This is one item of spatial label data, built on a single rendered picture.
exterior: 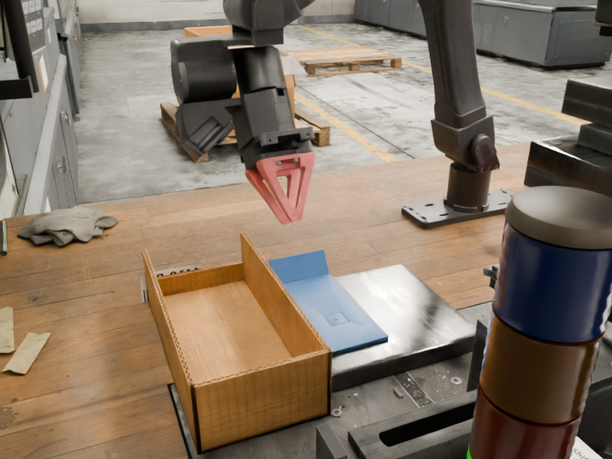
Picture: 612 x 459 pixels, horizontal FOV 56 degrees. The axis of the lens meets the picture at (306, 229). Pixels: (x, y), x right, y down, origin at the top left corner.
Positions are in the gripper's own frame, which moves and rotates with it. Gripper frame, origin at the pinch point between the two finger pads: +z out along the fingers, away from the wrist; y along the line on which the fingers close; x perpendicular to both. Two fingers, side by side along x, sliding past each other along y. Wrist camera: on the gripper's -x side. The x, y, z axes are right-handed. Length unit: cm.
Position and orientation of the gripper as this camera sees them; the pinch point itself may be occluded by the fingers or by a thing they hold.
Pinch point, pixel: (290, 215)
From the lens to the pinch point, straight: 68.3
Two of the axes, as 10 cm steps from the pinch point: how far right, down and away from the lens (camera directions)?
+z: 2.1, 9.8, -0.2
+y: 3.4, -0.9, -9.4
